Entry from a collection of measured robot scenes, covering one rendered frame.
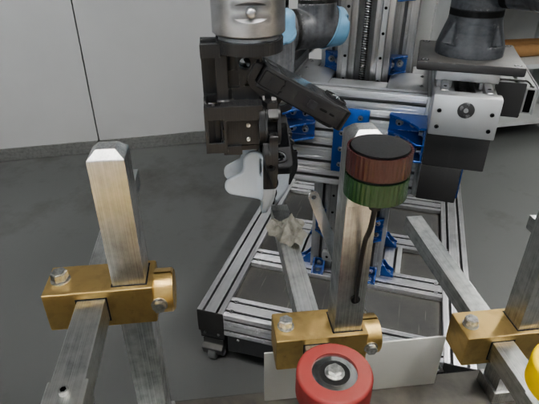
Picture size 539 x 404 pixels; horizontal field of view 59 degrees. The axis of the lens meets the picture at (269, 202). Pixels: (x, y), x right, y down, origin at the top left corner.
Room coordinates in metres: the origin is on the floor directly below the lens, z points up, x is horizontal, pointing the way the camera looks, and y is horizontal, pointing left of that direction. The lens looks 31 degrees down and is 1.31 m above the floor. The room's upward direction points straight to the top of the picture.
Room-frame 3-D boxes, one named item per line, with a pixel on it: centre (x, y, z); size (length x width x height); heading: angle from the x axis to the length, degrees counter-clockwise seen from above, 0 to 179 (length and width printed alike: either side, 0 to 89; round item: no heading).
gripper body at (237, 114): (0.51, 0.03, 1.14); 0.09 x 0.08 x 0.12; 96
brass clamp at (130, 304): (0.41, 0.18, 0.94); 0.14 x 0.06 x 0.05; 97
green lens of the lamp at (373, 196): (0.40, -0.10, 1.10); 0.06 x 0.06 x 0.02
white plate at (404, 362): (0.47, -0.12, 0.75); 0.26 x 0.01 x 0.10; 97
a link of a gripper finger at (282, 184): (0.85, -0.02, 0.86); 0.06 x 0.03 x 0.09; 7
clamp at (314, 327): (0.44, -0.07, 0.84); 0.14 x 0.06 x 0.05; 97
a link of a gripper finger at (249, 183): (0.50, 0.02, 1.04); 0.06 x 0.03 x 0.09; 96
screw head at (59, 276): (0.41, 0.23, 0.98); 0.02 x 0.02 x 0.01
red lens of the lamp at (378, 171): (0.40, -0.10, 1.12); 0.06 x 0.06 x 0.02
